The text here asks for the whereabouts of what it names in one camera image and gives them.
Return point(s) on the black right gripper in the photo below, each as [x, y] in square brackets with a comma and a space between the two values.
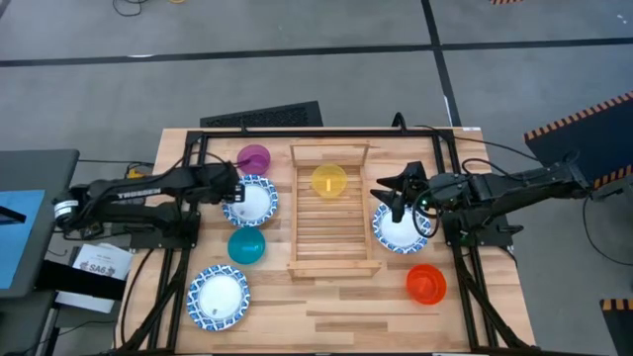
[423, 194]

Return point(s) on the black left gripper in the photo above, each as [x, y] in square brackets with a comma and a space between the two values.
[217, 180]

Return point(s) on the blue patterned paper plate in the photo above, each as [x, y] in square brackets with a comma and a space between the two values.
[218, 298]
[258, 207]
[400, 238]

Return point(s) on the purple translucent plastic bowl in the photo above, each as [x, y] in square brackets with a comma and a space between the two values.
[247, 154]

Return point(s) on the teal translucent plastic bowl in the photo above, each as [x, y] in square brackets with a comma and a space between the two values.
[246, 245]

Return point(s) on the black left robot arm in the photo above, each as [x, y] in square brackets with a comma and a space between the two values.
[138, 194]

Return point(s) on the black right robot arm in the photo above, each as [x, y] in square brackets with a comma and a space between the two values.
[519, 183]

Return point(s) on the wooden slatted shelf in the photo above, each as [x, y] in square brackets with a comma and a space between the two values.
[329, 227]

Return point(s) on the yellow translucent plastic bowl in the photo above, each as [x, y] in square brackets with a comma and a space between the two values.
[329, 181]

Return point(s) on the black perforated panel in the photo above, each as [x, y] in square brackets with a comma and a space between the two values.
[262, 117]

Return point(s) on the orange translucent plastic bowl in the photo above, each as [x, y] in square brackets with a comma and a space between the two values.
[426, 285]

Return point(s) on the small black device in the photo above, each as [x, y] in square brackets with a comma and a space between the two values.
[91, 230]

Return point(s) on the white printed paper sheet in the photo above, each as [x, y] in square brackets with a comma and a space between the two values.
[101, 261]

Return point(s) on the grey desk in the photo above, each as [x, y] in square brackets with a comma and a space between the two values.
[54, 173]

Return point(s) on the plain white paper sheet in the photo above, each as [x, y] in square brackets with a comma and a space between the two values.
[84, 301]

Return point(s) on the large black hazard-striped panel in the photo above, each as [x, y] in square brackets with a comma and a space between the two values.
[583, 138]

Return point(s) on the black flat box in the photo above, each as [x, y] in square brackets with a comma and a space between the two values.
[59, 279]

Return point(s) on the orange black striped strip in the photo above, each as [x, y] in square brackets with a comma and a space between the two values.
[505, 1]

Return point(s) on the blue sheet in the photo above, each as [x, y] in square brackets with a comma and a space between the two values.
[20, 247]

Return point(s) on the small black bar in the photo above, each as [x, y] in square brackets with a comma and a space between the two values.
[12, 215]

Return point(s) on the small black hazard-striped panel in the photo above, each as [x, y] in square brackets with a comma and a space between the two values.
[618, 329]

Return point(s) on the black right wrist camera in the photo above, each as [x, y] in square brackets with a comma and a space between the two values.
[417, 170]

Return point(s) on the black aluminium table frame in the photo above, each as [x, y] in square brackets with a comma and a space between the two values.
[321, 133]

